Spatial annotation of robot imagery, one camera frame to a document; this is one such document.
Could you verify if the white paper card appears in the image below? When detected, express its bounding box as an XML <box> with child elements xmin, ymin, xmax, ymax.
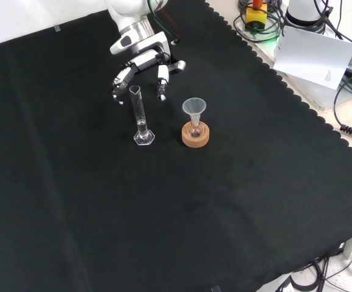
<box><xmin>272</xmin><ymin>25</ymin><xmax>352</xmax><ymax>91</ymax></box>

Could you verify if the black floor cable bundle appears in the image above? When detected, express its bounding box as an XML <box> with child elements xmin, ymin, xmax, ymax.
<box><xmin>274</xmin><ymin>255</ymin><xmax>352</xmax><ymax>292</ymax></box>

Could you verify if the black cable at base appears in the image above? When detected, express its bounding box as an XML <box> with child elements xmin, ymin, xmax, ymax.
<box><xmin>300</xmin><ymin>0</ymin><xmax>351</xmax><ymax>42</ymax></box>

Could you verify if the clear glass graduated cylinder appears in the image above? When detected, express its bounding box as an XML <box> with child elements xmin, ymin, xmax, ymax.
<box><xmin>129</xmin><ymin>85</ymin><xmax>156</xmax><ymax>147</ymax></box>

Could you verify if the clear plastic funnel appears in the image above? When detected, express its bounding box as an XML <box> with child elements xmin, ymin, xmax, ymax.
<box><xmin>181</xmin><ymin>97</ymin><xmax>207</xmax><ymax>127</ymax></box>

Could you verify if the black bench cloth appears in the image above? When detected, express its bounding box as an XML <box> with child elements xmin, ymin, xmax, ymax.
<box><xmin>0</xmin><ymin>0</ymin><xmax>352</xmax><ymax>292</ymax></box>

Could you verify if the small round-bottom glass flask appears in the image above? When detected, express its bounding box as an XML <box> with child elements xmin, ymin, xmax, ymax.
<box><xmin>187</xmin><ymin>120</ymin><xmax>205</xmax><ymax>138</ymax></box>

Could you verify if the green cable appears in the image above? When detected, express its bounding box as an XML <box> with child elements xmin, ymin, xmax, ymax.
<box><xmin>147</xmin><ymin>0</ymin><xmax>182</xmax><ymax>46</ymax></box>

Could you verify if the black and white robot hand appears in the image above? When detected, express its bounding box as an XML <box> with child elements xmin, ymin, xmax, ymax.
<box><xmin>109</xmin><ymin>30</ymin><xmax>187</xmax><ymax>106</ymax></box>

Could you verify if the black coiled cable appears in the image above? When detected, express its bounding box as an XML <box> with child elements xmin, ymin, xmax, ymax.
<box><xmin>333</xmin><ymin>72</ymin><xmax>352</xmax><ymax>141</ymax></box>

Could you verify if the grey base plate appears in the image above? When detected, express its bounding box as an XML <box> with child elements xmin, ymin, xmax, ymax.
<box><xmin>272</xmin><ymin>30</ymin><xmax>347</xmax><ymax>112</ymax></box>

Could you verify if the cork ring stand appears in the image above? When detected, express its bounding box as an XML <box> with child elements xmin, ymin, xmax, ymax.
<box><xmin>181</xmin><ymin>120</ymin><xmax>210</xmax><ymax>149</ymax></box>

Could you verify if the white backdrop board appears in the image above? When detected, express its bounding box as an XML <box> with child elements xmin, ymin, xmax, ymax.
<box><xmin>0</xmin><ymin>0</ymin><xmax>111</xmax><ymax>49</ymax></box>

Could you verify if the yellow stop button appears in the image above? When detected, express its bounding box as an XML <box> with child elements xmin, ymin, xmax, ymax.
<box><xmin>244</xmin><ymin>0</ymin><xmax>268</xmax><ymax>33</ymax></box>

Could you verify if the black cable loop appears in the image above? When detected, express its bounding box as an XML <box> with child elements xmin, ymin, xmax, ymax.
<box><xmin>232</xmin><ymin>0</ymin><xmax>286</xmax><ymax>43</ymax></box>

